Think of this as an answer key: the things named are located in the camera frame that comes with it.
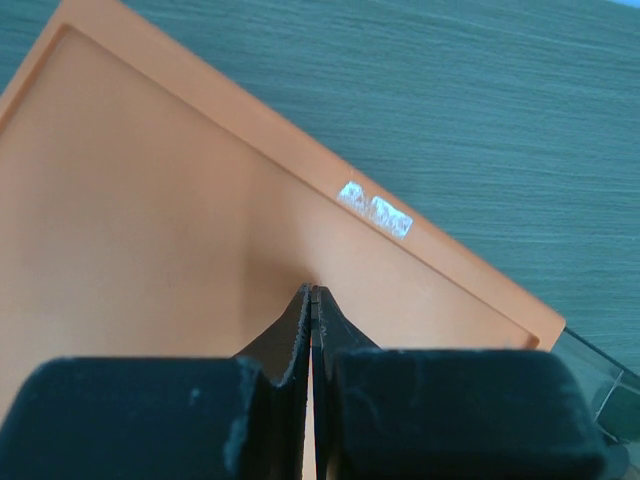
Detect orange drawer organizer box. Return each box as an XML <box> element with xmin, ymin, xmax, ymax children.
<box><xmin>1</xmin><ymin>1</ymin><xmax>565</xmax><ymax>424</ymax></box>

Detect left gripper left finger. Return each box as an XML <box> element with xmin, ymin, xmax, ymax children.
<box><xmin>1</xmin><ymin>285</ymin><xmax>311</xmax><ymax>479</ymax></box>

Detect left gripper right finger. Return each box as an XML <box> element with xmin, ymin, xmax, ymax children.
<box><xmin>310</xmin><ymin>287</ymin><xmax>628</xmax><ymax>479</ymax></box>

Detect clear drawer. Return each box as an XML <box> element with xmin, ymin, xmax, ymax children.
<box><xmin>552</xmin><ymin>328</ymin><xmax>639</xmax><ymax>446</ymax></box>

